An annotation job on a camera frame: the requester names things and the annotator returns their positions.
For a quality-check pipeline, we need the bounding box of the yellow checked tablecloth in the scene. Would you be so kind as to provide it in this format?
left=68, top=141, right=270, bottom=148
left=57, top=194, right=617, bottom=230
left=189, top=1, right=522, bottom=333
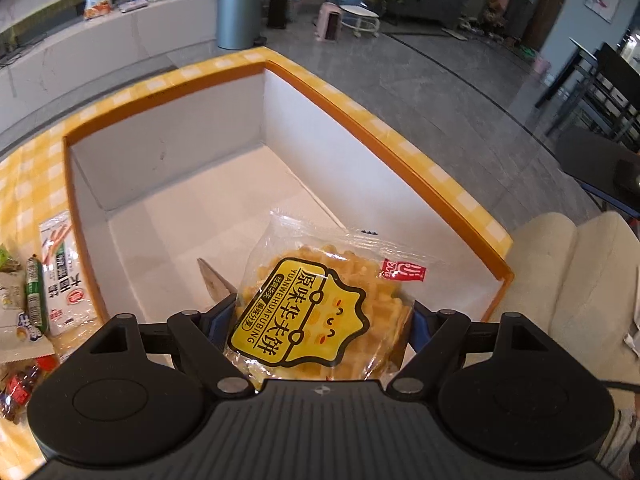
left=0, top=46, right=513, bottom=441

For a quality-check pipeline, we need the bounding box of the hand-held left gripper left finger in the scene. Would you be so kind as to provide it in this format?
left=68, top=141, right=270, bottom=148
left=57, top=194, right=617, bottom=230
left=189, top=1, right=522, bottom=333
left=87, top=293, right=256, bottom=398

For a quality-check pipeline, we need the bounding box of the dark side table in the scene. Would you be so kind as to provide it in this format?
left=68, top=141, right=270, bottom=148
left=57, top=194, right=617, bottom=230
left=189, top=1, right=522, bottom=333
left=555, top=127, right=640, bottom=211

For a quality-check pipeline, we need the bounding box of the grey blue trash bin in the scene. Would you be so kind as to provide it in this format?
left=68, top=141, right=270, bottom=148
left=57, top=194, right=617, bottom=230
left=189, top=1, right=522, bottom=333
left=216, top=0, right=267, bottom=51

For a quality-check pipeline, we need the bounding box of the cream sofa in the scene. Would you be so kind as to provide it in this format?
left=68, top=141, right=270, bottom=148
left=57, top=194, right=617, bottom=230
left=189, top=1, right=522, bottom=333
left=480, top=210, right=640, bottom=391

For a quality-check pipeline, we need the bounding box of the pink plastic stool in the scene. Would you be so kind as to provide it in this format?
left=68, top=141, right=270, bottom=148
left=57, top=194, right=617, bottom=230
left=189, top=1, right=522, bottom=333
left=316, top=1, right=343, bottom=42

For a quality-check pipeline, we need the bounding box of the white blue print packet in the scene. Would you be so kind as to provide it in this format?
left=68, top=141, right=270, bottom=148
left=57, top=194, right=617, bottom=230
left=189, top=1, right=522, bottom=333
left=0, top=310, right=56, bottom=363

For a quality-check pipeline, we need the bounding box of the white stick snack packet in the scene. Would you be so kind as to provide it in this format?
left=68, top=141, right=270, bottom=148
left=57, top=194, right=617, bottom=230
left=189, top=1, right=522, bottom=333
left=39, top=210, right=98, bottom=338

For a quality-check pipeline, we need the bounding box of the green snack packet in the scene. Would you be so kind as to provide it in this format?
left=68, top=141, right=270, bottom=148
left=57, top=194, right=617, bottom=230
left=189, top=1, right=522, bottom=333
left=0, top=244, right=26, bottom=276

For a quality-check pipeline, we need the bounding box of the orange cardboard box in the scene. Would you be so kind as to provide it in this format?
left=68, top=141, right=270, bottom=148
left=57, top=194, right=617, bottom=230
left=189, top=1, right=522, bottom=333
left=62, top=59, right=516, bottom=326

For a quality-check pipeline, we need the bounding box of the white round stool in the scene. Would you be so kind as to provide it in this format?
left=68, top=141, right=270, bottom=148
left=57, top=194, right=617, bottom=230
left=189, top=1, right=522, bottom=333
left=340, top=4, right=382, bottom=38

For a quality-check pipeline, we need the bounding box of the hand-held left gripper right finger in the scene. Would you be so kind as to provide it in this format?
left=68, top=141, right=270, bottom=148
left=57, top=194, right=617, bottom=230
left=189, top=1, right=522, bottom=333
left=385, top=300, right=552, bottom=396

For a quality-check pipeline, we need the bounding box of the yellow label waffle packet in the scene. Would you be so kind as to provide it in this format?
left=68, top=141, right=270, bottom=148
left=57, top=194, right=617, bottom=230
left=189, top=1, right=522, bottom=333
left=223, top=208, right=453, bottom=393

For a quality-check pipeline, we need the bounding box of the black dining chair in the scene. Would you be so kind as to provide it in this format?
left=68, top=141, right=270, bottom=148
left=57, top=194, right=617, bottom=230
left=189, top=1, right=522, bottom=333
left=535, top=35, right=640, bottom=151

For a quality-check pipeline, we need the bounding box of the brown door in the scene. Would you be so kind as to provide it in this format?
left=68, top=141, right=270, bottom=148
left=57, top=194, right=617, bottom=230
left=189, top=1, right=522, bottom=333
left=522, top=0, right=573, bottom=51

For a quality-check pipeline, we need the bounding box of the green sausage stick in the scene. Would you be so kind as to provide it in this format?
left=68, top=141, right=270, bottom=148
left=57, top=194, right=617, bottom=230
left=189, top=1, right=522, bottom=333
left=25, top=255, right=48, bottom=336

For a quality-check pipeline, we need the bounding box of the white marble TV cabinet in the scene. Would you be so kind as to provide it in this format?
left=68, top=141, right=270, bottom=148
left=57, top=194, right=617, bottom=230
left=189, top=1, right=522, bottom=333
left=0, top=0, right=221, bottom=151

